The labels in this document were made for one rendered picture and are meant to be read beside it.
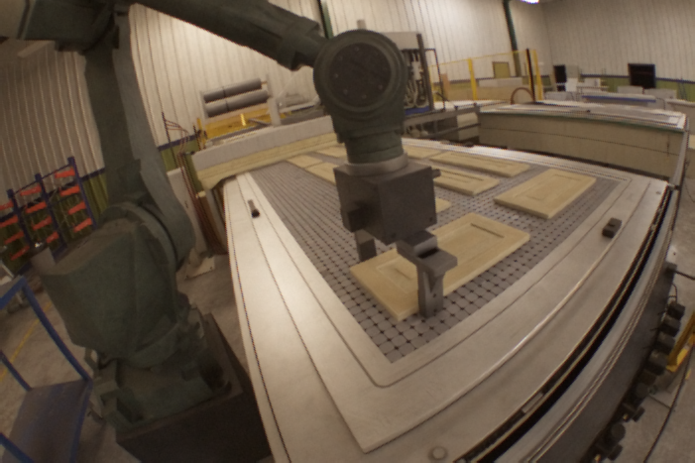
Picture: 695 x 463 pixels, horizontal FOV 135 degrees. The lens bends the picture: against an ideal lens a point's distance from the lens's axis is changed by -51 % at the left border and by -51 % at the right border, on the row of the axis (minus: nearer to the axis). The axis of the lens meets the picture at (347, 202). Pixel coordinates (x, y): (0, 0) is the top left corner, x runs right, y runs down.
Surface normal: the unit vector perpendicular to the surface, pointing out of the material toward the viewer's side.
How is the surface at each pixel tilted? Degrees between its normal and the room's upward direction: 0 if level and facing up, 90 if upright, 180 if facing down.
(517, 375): 0
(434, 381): 0
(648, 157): 90
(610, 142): 90
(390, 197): 90
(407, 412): 0
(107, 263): 90
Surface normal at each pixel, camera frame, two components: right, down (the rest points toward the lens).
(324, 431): -0.19, -0.92
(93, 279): 0.98, -0.16
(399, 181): 0.41, 0.23
